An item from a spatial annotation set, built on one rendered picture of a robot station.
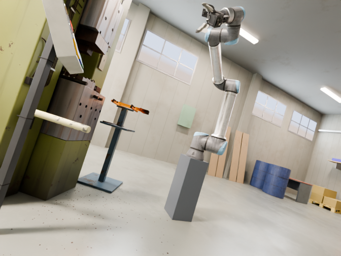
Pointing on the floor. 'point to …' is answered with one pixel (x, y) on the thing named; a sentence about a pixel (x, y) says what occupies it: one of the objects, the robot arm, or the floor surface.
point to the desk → (304, 191)
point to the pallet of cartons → (325, 198)
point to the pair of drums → (270, 178)
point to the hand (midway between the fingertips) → (197, 18)
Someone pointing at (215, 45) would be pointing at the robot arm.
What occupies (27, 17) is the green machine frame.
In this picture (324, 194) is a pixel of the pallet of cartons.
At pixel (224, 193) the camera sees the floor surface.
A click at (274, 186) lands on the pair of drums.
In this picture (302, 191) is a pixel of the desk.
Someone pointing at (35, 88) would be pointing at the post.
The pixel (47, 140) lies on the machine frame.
